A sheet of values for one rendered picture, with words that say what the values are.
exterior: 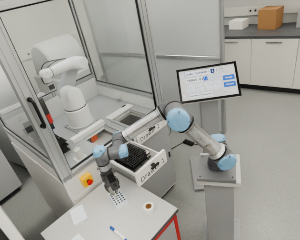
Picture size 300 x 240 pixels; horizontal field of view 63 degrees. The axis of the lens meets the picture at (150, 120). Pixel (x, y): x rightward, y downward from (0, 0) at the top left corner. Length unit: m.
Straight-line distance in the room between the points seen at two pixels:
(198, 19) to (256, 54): 1.54
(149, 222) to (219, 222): 0.72
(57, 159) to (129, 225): 0.58
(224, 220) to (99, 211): 0.94
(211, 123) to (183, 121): 1.17
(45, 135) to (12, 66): 0.41
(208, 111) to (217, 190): 0.83
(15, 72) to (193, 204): 1.92
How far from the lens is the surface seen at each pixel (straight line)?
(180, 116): 1.26
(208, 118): 2.39
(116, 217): 1.61
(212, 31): 2.88
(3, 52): 1.35
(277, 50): 4.11
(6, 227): 1.37
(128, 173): 1.68
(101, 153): 1.39
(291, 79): 4.24
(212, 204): 1.93
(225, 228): 2.14
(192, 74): 2.22
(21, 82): 1.39
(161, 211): 1.57
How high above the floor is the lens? 1.99
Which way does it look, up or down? 31 degrees down
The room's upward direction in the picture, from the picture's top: 12 degrees counter-clockwise
